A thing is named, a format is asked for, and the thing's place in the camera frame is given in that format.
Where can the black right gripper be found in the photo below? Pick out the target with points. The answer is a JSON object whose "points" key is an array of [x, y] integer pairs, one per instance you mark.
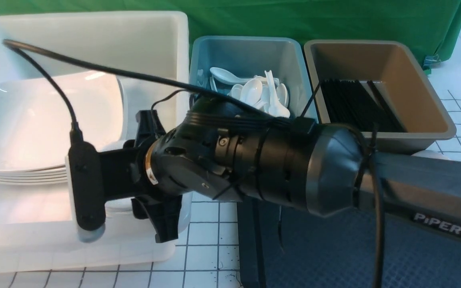
{"points": [[124, 176]]}

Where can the white square rice plate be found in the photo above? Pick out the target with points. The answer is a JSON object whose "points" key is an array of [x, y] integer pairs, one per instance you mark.
{"points": [[42, 120]]}

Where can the small white dish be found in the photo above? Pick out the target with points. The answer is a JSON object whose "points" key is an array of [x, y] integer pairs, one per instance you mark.
{"points": [[430, 154]]}

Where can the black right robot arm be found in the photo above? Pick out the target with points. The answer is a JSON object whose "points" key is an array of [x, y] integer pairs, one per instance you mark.
{"points": [[227, 153]]}

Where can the bottom stacked white plate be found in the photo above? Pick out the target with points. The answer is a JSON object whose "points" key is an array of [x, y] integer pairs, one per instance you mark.
{"points": [[30, 181]]}

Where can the top stacked white square plate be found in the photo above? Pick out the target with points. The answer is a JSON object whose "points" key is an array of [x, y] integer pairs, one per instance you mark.
{"points": [[123, 116]]}

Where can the top stacked small white bowl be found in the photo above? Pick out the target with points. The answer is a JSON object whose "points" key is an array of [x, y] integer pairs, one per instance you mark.
{"points": [[121, 144]]}

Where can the white spoons pile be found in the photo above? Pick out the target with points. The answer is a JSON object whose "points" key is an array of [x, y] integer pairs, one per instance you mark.
{"points": [[265, 93]]}

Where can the black serving tray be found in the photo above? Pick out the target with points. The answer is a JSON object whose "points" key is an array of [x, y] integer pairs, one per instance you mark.
{"points": [[339, 251]]}

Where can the large white plastic bin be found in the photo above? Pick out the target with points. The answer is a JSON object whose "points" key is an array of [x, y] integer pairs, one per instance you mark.
{"points": [[36, 228]]}

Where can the teal plastic bin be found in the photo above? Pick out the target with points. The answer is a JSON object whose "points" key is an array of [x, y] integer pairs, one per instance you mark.
{"points": [[247, 56]]}

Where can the black chopsticks bundle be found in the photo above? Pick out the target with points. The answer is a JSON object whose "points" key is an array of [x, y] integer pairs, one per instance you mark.
{"points": [[353, 103]]}

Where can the tan plastic bin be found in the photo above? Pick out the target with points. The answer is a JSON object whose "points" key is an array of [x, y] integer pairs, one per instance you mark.
{"points": [[397, 75]]}

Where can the metal binder clip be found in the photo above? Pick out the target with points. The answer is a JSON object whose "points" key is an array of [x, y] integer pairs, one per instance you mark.
{"points": [[431, 62]]}

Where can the green cloth backdrop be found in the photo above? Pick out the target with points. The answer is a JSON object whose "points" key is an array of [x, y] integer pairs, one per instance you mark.
{"points": [[426, 27]]}

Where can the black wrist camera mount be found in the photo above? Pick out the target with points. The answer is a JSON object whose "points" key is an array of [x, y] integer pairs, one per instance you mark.
{"points": [[86, 191]]}

